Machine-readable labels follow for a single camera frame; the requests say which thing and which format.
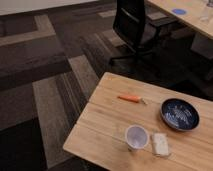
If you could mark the white eraser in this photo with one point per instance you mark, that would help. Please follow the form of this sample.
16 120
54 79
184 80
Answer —
160 144

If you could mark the orange carrot toy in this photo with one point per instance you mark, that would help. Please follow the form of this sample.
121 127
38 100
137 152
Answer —
135 99

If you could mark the clear plastic cup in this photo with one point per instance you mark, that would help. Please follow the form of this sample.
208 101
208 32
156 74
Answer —
136 137

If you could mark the black office chair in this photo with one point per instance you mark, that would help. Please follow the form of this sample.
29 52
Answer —
138 29

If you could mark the dark blue bowl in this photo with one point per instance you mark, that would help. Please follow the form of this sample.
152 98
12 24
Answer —
179 114

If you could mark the blue round coaster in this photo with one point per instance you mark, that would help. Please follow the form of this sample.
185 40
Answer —
179 11

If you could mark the wooden background desk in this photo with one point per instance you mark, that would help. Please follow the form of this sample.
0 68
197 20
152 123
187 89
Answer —
191 18

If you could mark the clear drinking glass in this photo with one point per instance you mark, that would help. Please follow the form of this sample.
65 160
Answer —
207 11

